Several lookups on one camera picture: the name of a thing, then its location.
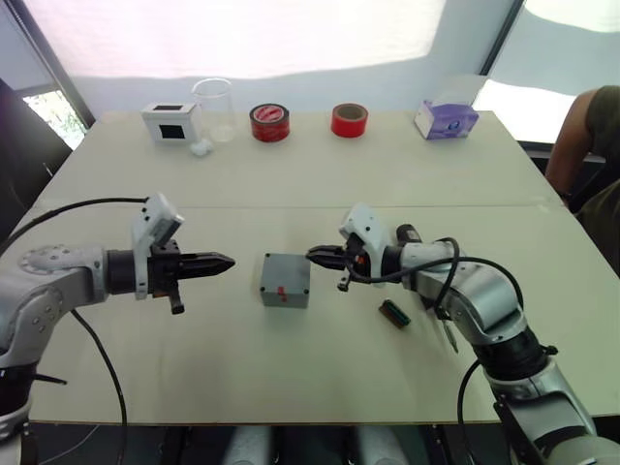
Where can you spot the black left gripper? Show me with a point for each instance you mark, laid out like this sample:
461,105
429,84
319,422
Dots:
162,271

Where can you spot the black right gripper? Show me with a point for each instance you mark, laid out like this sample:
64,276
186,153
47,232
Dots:
356,264

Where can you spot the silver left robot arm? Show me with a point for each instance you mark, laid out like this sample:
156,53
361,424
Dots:
58,286

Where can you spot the grey box lid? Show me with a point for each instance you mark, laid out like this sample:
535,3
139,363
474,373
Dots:
286,271

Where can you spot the grey plastic box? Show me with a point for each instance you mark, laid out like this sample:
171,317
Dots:
286,301

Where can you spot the green red screw holder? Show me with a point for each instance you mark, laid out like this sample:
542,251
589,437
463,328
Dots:
394,315

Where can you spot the white box with black squares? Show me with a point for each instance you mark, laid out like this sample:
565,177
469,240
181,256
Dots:
169,123

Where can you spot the purple tissue box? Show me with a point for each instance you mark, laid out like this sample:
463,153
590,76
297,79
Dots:
445,121

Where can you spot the white crumpled wad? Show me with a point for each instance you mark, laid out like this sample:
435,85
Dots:
202,147

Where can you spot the bright red tape roll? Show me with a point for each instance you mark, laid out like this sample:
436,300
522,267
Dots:
350,122

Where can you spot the dark red printed tape roll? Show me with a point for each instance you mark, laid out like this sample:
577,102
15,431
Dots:
269,125

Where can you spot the person in olive shirt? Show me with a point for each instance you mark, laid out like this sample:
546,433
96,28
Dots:
596,145

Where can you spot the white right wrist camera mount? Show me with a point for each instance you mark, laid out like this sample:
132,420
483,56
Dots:
363,218

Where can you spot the dark window frame bar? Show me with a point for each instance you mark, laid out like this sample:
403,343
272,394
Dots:
501,34
58,63

